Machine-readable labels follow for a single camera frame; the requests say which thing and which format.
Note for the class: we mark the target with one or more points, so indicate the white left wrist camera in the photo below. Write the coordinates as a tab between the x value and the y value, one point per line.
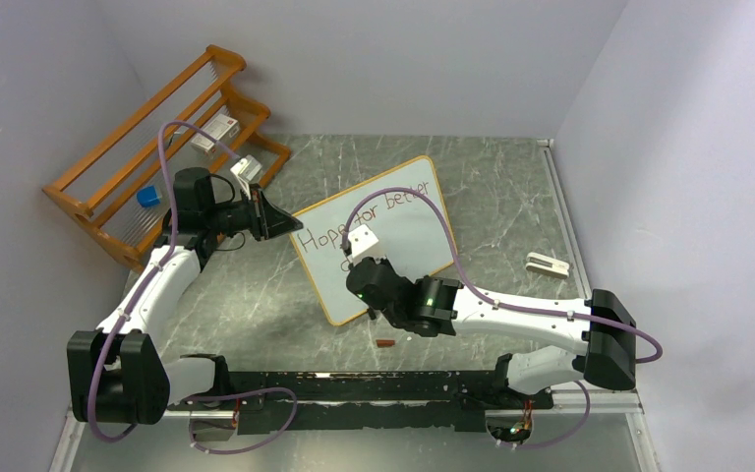
246	171

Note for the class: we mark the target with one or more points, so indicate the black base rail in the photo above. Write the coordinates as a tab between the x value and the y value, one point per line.
307	401

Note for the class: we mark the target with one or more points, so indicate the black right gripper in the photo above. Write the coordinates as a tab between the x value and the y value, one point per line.
382	261

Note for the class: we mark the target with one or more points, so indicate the blue cube block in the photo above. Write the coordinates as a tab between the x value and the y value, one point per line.
148	196

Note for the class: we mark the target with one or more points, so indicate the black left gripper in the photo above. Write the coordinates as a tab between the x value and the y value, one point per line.
261	212

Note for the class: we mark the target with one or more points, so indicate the white whiteboard eraser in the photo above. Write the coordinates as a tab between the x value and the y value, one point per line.
548	266

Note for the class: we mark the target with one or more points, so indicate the yellow framed whiteboard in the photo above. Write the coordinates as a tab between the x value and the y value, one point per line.
407	229

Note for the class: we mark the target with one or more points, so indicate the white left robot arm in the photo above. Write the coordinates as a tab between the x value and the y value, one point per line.
115	372

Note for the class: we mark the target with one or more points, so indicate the orange wooden rack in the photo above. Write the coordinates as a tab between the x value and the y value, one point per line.
98	192

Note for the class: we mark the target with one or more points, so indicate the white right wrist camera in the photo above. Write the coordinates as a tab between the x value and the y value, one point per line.
362	242

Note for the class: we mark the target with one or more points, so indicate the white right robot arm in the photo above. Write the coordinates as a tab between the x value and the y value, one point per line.
584	339

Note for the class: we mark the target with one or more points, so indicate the grey cardboard box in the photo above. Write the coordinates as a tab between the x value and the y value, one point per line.
221	127

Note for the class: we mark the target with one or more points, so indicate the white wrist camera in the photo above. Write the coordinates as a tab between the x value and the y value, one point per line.
362	242
246	171

